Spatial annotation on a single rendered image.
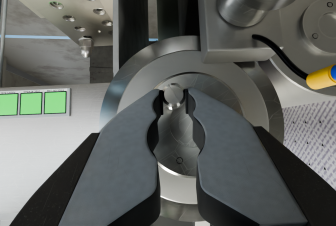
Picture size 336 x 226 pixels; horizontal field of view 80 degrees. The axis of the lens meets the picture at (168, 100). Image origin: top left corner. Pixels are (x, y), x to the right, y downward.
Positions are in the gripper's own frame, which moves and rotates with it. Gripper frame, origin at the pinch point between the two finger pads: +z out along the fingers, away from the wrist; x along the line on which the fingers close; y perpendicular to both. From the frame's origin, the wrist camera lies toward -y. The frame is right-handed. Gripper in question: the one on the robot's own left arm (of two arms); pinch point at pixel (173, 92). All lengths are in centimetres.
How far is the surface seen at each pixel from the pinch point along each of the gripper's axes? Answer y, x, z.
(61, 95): 18.4, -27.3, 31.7
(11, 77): 154, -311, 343
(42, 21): 38, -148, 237
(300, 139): 16.3, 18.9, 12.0
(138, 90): 1.6, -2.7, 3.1
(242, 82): 1.4, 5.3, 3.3
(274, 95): 2.7, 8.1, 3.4
